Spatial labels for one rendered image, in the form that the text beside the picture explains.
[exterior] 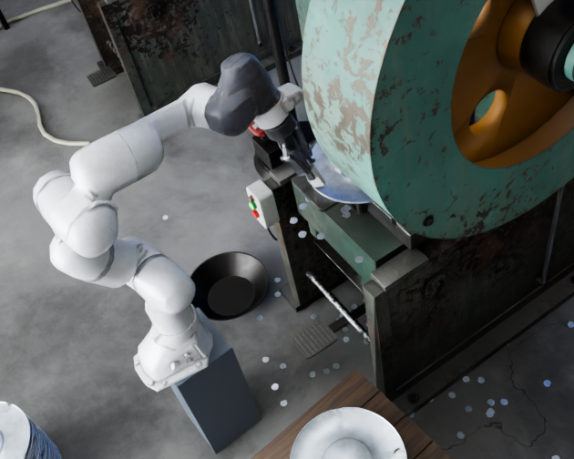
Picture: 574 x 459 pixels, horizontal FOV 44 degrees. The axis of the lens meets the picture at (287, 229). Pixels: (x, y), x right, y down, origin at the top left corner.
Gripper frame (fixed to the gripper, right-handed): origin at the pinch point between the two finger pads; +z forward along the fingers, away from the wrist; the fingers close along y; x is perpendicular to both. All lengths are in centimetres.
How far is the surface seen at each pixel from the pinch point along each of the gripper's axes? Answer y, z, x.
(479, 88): 19, -29, 50
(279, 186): -14.6, 14.3, -20.5
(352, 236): 5.1, 19.4, 2.6
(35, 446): 54, 30, -99
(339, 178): -2.6, 5.5, 4.3
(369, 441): 49, 47, 1
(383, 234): 4.1, 21.9, 10.2
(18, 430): 51, 25, -103
